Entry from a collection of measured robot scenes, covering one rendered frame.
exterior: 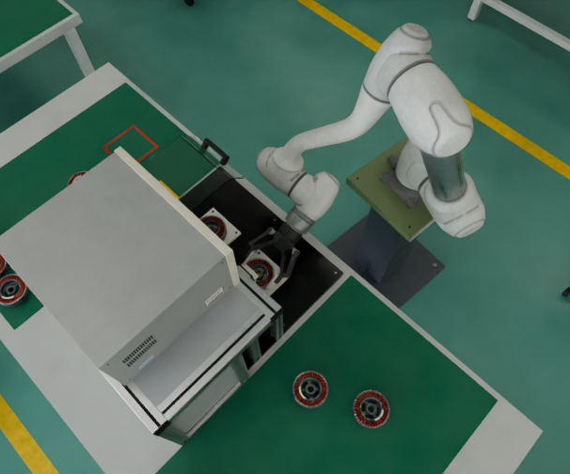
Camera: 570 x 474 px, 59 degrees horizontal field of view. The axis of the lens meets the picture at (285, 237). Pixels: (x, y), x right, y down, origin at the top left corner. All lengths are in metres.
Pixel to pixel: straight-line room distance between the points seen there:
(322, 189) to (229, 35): 2.17
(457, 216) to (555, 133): 1.81
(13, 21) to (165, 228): 1.79
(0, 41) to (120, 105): 0.71
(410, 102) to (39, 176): 1.50
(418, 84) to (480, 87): 2.30
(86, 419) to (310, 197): 0.99
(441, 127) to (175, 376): 0.86
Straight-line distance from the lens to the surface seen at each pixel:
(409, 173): 1.82
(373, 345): 1.72
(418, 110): 1.17
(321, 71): 3.37
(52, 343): 1.87
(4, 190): 2.22
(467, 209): 1.69
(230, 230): 1.82
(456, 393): 1.75
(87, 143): 2.21
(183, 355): 1.34
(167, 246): 1.23
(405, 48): 1.24
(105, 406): 1.76
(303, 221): 1.63
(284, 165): 1.61
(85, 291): 1.24
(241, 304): 1.36
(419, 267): 2.67
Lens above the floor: 2.40
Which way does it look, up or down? 64 degrees down
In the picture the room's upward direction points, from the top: 1 degrees counter-clockwise
